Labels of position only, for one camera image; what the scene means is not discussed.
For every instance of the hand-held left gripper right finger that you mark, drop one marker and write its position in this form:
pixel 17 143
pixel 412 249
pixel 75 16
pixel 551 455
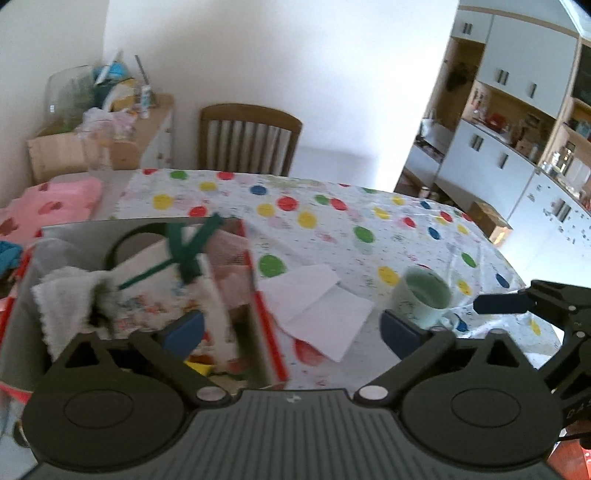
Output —
pixel 400 334

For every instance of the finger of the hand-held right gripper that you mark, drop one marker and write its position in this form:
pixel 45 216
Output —
pixel 501 303

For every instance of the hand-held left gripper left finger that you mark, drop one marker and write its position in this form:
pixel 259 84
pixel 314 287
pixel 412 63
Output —
pixel 184 330

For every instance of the pink sheer cloth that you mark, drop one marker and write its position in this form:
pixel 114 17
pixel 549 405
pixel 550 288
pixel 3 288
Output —
pixel 228 267

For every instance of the red and white cardboard box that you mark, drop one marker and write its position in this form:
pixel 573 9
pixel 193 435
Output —
pixel 263 332

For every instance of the white fluffy towel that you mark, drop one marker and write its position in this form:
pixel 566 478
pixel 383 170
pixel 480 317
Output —
pixel 64 304

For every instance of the mint green cup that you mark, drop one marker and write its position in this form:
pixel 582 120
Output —
pixel 422 295

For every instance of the brown cardboard box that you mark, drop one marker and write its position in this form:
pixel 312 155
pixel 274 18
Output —
pixel 491 221

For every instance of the white paper sheet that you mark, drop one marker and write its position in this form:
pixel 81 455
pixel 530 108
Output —
pixel 318 309

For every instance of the polka dot tablecloth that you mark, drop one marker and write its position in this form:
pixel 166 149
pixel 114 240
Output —
pixel 332 230

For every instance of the pink heart blanket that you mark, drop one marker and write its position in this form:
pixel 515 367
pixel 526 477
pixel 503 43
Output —
pixel 51 203

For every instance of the teal cloth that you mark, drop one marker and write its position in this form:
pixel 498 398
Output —
pixel 9 258

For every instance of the wooden sideboard cabinet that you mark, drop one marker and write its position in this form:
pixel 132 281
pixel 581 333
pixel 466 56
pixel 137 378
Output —
pixel 138 143

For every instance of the wooden chair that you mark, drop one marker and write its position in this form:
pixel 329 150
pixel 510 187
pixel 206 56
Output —
pixel 249 138

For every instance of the clear plastic jar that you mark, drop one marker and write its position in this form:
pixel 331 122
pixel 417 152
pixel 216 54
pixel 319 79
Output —
pixel 97 147

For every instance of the pile of toys and packets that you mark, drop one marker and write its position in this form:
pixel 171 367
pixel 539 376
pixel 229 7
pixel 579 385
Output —
pixel 117 92

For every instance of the clear glass vase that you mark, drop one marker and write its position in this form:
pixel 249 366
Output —
pixel 69 99

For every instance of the white and wood wall unit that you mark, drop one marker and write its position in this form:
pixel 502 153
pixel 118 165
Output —
pixel 521 138

